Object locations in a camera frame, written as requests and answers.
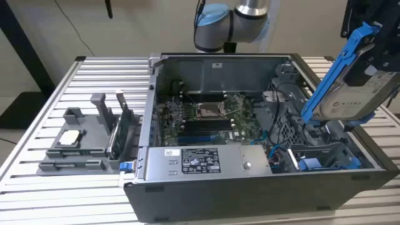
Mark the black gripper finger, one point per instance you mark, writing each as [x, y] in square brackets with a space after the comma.
[358, 75]

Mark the hard disk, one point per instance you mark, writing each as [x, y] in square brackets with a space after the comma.
[346, 103]

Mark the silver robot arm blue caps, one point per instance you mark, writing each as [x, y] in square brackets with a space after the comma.
[214, 32]

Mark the metal disk bay cage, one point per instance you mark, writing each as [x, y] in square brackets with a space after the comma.
[281, 117]

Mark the black RAM slot bank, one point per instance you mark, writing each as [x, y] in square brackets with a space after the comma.
[206, 126]
[202, 96]

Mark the blue expansion slot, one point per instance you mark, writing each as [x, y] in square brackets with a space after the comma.
[193, 140]

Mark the blue carrier in bay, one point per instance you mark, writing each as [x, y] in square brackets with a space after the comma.
[312, 164]

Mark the green motherboard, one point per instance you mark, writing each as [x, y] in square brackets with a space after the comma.
[237, 131]

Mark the CPU socket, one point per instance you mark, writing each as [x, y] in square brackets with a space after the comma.
[206, 111]

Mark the thin metal locking lever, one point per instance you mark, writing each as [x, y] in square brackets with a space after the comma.
[190, 98]

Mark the silver power supply with label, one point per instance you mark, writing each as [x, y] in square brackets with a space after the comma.
[200, 161]

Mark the black open PC case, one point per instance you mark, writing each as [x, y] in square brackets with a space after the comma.
[237, 199]

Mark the green graphics card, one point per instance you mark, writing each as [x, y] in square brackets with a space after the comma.
[120, 131]

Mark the blue case latch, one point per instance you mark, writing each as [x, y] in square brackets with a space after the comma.
[124, 167]

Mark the black hanging rod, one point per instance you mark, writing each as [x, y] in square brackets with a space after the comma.
[108, 8]

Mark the grey parts rack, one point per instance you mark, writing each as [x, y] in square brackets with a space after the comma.
[81, 122]

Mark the silver CPU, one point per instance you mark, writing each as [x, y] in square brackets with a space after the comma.
[70, 137]

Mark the green RAM stick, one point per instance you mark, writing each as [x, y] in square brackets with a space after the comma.
[73, 153]
[69, 164]

